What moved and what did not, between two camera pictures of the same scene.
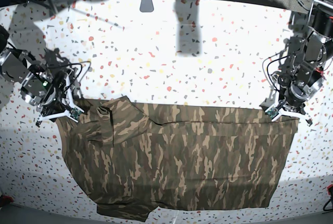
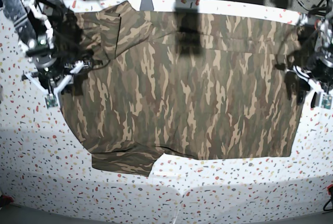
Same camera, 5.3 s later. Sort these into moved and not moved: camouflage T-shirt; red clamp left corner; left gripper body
Moved: left gripper body; camouflage T-shirt
Not moved: red clamp left corner
